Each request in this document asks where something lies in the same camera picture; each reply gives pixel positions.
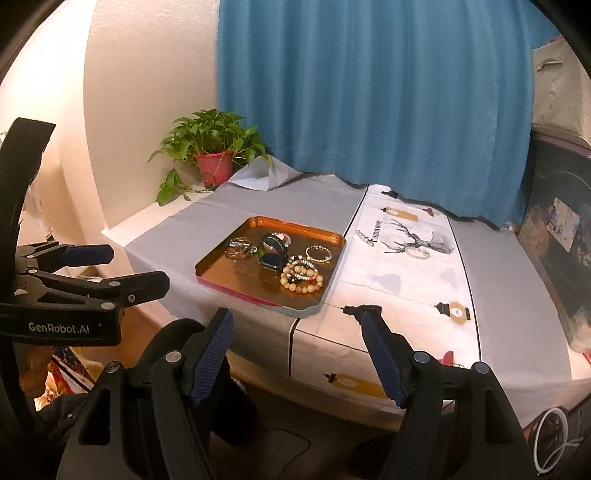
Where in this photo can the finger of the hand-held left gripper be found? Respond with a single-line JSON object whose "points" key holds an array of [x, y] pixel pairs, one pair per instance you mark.
{"points": [[147, 282], [87, 255]]}

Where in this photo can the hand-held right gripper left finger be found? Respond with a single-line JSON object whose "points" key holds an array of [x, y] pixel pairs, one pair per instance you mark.
{"points": [[210, 355]]}

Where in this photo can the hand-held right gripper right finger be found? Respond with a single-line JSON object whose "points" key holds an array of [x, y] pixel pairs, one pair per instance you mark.
{"points": [[385, 360]]}

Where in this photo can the orange metal tray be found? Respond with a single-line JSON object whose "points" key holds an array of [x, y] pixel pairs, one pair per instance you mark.
{"points": [[231, 272]]}

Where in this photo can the green bangle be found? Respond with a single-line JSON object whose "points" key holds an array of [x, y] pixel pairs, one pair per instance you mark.
{"points": [[285, 240]]}

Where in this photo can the person's left hand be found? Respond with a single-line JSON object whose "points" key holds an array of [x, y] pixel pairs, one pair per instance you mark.
{"points": [[34, 374]]}

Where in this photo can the wooden table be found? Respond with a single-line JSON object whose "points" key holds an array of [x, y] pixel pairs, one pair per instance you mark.
{"points": [[141, 316]]}

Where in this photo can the red patterned cloth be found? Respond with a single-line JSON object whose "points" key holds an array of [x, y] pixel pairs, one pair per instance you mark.
{"points": [[69, 369]]}

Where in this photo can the grey table cloth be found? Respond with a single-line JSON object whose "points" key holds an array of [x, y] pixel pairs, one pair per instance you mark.
{"points": [[184, 226]]}

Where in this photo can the white printed table runner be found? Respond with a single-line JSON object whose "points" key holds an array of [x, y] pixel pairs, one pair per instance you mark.
{"points": [[392, 286]]}

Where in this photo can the red flower pot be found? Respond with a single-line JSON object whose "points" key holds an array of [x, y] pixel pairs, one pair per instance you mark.
{"points": [[214, 168]]}

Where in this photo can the green leafy plant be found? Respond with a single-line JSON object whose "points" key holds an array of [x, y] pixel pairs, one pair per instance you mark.
{"points": [[207, 129]]}

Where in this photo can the dark bag with white print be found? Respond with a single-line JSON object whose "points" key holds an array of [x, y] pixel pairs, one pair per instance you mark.
{"points": [[568, 457]]}

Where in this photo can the blue curtain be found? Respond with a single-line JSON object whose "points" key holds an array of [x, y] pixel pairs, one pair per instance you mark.
{"points": [[369, 92]]}

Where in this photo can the beige fabric storage box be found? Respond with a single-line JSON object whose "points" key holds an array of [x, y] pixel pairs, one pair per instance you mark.
{"points": [[563, 92]]}

